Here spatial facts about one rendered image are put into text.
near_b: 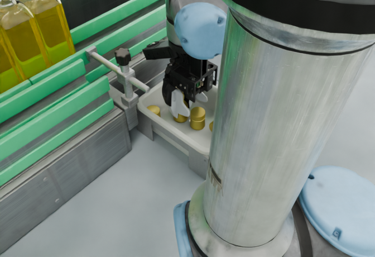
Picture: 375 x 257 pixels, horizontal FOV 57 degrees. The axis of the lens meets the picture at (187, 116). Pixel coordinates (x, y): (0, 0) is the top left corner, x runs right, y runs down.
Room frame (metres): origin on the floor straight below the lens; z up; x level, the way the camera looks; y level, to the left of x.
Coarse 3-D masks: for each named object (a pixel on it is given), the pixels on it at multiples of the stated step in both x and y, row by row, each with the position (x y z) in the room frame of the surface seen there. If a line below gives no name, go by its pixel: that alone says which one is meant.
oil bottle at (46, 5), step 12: (24, 0) 0.55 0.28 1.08; (36, 0) 0.54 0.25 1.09; (48, 0) 0.55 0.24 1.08; (60, 0) 0.57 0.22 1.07; (36, 12) 0.53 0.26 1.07; (48, 12) 0.54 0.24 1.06; (60, 12) 0.56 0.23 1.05; (48, 24) 0.54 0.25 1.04; (60, 24) 0.56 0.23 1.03; (48, 36) 0.53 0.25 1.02; (60, 36) 0.55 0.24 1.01; (48, 48) 0.53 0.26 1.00; (60, 48) 0.54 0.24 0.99; (72, 48) 0.56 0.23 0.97; (60, 60) 0.54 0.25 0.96
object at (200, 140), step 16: (144, 96) 0.56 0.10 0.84; (160, 96) 0.59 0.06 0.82; (208, 96) 0.60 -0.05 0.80; (144, 112) 0.52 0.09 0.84; (160, 112) 0.58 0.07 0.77; (208, 112) 0.58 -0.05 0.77; (176, 128) 0.47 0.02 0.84; (192, 128) 0.53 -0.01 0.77; (208, 128) 0.53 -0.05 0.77; (192, 144) 0.43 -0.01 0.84; (208, 144) 0.48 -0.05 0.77
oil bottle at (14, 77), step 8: (0, 32) 0.48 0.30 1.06; (0, 40) 0.47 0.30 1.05; (0, 48) 0.47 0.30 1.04; (8, 48) 0.48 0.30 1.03; (0, 56) 0.46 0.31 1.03; (8, 56) 0.47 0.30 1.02; (0, 64) 0.46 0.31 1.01; (8, 64) 0.47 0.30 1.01; (16, 64) 0.48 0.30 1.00; (0, 72) 0.46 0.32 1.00; (8, 72) 0.46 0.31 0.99; (16, 72) 0.47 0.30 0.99; (0, 80) 0.45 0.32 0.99; (8, 80) 0.46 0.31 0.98; (16, 80) 0.47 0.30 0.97; (0, 88) 0.45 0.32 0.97; (8, 88) 0.46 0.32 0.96
